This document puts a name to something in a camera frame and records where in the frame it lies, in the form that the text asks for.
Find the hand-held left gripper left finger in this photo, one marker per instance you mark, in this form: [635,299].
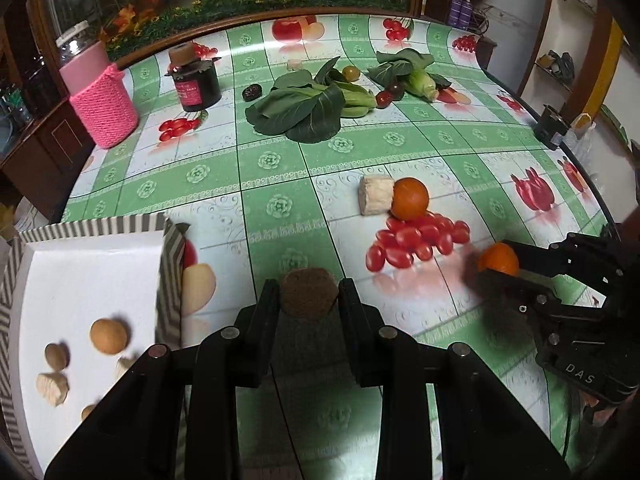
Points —
[267,320]

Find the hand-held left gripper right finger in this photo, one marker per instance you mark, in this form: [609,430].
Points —
[352,325]

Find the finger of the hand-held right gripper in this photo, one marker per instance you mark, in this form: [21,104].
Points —
[540,260]
[515,290]

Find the orange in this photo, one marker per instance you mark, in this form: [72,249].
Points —
[497,259]
[409,198]

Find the brown round fruit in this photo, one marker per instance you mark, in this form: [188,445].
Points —
[107,335]

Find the white tray with striped rim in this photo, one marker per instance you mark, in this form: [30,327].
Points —
[75,285]

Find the small brown longan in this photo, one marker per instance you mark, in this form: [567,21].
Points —
[55,355]
[89,411]

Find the person's right hand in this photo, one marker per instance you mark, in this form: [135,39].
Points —
[590,401]

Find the small black device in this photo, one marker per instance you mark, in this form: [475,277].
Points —
[552,127]

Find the green checked tablecloth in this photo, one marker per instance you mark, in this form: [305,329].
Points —
[300,185]

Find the dark grey bundle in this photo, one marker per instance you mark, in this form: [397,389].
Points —
[560,62]

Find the large bok choy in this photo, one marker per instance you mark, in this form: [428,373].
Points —
[300,110]

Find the dark cherry tomato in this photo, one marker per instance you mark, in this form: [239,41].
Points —
[396,89]

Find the red cherry tomato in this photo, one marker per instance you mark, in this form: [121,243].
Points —
[384,98]

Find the dark wrinkled fruit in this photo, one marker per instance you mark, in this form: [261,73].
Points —
[251,92]

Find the small bok choy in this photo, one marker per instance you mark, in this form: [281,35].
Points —
[410,72]

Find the black jar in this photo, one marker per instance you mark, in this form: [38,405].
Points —
[197,87]

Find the green olive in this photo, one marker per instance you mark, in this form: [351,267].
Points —
[351,73]

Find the small beige piece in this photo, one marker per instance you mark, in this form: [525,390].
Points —
[293,64]

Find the purple bottle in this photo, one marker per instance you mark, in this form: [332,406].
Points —
[456,10]
[467,12]

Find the jar with pink knitted sleeve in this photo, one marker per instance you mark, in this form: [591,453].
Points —
[100,105]

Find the wooden cabinet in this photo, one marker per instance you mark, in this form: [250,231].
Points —
[35,160]

